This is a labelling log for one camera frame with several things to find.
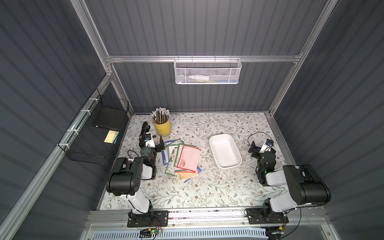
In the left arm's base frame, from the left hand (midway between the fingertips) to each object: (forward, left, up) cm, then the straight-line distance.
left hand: (153, 137), depth 90 cm
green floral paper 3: (-15, -10, -13) cm, 23 cm away
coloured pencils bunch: (+14, -2, +4) cm, 15 cm away
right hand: (-4, -65, -2) cm, 66 cm away
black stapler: (+17, +12, -13) cm, 24 cm away
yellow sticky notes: (-9, +17, +12) cm, 23 cm away
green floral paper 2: (-3, -11, -11) cm, 16 cm away
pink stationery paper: (-9, -21, -12) cm, 26 cm away
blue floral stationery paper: (-4, -6, -12) cm, 14 cm away
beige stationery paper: (-20, -17, -12) cm, 29 cm away
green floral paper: (-6, -14, -11) cm, 19 cm away
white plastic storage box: (-2, -46, -13) cm, 47 cm away
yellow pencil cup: (+10, -3, -5) cm, 12 cm away
